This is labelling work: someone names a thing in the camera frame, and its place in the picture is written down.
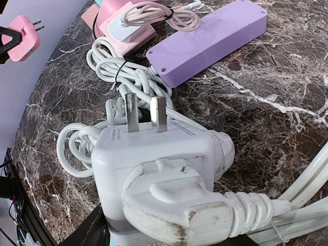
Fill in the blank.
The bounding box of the white power strip cable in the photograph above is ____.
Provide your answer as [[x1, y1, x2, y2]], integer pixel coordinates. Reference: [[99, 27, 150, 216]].
[[245, 140, 328, 246]]

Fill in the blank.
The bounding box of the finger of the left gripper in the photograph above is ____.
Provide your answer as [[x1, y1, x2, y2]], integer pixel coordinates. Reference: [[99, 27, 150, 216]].
[[0, 25, 24, 65]]

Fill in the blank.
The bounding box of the purple power strip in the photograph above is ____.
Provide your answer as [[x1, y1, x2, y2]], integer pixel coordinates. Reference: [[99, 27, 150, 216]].
[[146, 1, 268, 88]]

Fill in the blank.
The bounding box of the pink power strip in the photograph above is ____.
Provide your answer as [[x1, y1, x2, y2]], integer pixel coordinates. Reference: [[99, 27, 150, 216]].
[[81, 3, 99, 29]]

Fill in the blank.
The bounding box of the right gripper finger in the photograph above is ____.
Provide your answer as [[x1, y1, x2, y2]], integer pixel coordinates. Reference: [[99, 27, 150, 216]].
[[59, 204, 110, 246]]

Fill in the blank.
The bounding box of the white charger with cable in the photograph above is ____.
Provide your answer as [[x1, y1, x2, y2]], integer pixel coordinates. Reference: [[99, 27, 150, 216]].
[[123, 1, 202, 32]]

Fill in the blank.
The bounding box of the teal power strip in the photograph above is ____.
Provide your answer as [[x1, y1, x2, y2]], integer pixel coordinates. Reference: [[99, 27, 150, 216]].
[[109, 235, 121, 246]]

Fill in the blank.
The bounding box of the white coiled cable bundle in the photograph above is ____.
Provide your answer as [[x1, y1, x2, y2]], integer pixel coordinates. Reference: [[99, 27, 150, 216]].
[[55, 35, 175, 179]]

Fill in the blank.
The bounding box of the pink plug adapter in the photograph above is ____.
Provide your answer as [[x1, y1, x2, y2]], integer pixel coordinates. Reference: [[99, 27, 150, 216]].
[[1, 15, 44, 64]]

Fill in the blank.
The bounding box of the white cube socket adapter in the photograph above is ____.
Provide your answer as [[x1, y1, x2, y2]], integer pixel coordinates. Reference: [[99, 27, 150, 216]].
[[91, 92, 235, 236]]

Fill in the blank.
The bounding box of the white three-pin plug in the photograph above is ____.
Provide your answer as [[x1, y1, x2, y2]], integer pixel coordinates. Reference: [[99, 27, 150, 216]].
[[122, 159, 291, 245]]

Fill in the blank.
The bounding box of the pink cube socket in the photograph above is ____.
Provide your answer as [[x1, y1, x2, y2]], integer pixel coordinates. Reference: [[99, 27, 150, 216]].
[[92, 1, 156, 56]]

